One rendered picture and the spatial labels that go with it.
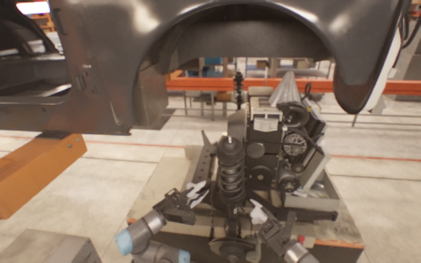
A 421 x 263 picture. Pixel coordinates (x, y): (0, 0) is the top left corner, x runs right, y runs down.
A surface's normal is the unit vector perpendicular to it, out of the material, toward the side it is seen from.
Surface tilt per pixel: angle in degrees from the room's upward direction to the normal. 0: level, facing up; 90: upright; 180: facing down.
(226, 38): 90
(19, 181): 90
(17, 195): 90
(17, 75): 71
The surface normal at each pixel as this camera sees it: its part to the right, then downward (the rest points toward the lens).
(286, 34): -0.20, 0.47
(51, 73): -0.16, 0.19
